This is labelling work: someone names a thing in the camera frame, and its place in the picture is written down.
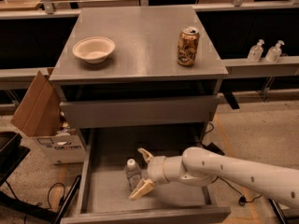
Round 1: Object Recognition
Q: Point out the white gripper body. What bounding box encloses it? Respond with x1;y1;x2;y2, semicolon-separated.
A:
148;156;166;185

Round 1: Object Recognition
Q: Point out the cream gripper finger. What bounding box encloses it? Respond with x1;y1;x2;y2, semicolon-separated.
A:
129;178;155;201
137;147;153;163

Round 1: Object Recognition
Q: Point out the clear plastic water bottle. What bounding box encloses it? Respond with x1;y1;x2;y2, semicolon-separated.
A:
124;159;142;190

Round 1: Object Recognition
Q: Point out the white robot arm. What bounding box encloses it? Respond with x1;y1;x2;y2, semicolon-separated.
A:
129;147;299;208

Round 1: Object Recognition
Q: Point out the open grey middle drawer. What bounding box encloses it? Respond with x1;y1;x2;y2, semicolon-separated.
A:
61;124;231;224

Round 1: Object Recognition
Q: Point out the grey drawer cabinet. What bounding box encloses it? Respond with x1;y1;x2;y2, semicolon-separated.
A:
50;7;227;134

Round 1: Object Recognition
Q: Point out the black power adapter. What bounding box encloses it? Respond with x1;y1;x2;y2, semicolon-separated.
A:
203;143;225;156

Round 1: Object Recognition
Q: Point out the black metal leg left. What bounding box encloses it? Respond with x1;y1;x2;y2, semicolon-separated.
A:
51;175;81;224

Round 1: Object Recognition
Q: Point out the black metal leg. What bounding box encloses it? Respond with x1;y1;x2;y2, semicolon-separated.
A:
51;175;81;224
269;199;289;224

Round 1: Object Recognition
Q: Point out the open cardboard box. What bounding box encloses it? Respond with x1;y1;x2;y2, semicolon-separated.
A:
11;71;85;164

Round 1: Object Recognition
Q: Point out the white paper bowl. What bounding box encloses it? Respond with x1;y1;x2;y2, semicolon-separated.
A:
72;36;115;63

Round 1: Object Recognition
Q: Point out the gold soda can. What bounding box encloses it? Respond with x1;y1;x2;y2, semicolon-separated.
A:
177;26;200;66

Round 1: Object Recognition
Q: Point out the black metal leg right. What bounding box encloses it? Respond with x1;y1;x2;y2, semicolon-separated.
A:
269;199;289;224

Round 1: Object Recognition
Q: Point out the black bin left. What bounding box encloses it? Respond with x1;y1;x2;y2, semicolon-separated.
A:
0;132;30;187

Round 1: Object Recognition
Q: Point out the black floor cable right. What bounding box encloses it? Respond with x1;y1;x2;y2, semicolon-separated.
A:
214;176;263;207

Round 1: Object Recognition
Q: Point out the black cable left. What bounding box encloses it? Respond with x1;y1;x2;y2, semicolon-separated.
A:
4;180;66;210

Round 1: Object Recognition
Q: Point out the grey metal rail shelf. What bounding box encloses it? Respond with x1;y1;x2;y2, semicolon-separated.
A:
1;6;298;85

